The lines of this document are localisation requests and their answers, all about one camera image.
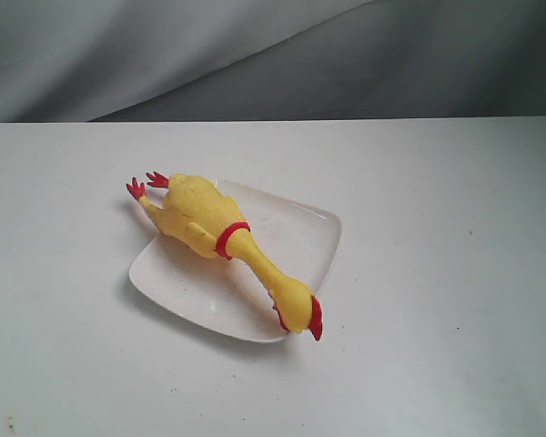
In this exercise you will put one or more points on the yellow rubber chicken toy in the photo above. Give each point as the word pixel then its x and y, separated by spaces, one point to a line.
pixel 194 211

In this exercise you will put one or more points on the white square plate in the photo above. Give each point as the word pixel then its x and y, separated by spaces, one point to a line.
pixel 224 295

